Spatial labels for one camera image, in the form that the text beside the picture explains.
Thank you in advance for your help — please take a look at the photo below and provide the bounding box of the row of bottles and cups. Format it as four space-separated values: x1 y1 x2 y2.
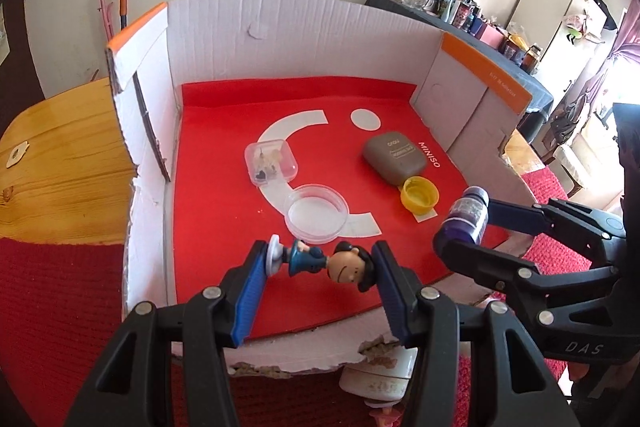
382 0 543 75

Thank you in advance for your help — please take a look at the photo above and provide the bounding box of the clear round dish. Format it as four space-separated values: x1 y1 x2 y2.
284 183 350 243

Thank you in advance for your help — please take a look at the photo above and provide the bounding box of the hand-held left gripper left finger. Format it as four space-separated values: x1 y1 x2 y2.
62 239 271 427

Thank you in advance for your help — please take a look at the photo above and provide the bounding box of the grey-brown eyeshadow case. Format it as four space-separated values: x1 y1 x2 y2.
362 133 428 186

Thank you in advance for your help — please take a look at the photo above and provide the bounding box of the red printed sheet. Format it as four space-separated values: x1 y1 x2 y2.
172 79 511 340

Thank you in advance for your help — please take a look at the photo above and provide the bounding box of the side table with dark cloth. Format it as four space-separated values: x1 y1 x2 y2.
364 0 555 142

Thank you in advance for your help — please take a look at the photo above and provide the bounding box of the white cream jar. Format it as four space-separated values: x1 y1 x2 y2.
339 347 418 405

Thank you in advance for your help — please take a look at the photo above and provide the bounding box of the red knitted mat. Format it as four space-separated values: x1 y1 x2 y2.
0 162 621 427

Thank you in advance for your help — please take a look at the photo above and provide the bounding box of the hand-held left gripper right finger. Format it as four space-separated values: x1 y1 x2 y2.
371 241 583 427

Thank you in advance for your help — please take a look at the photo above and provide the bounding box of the white cabinet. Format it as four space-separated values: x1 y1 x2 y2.
507 0 601 148

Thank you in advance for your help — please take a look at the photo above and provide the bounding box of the yellow bottle cap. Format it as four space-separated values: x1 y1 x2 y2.
400 176 441 214

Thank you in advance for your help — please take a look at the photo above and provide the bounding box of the small table sticker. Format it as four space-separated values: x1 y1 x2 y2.
6 143 31 168

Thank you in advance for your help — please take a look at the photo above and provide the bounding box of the boy figurine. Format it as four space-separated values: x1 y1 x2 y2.
265 234 381 294

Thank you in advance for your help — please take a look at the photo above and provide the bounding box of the white chair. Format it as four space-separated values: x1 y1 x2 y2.
552 142 601 195

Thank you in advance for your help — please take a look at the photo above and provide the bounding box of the orange cardboard box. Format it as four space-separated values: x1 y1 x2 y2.
104 0 543 380

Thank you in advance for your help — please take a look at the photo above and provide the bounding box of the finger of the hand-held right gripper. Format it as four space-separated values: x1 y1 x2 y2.
433 227 621 333
485 198 628 265

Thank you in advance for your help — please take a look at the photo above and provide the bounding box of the purple bottle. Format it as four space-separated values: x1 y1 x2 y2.
442 186 491 245

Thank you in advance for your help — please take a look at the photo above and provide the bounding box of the small clear plastic box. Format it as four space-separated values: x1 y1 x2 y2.
244 139 299 184

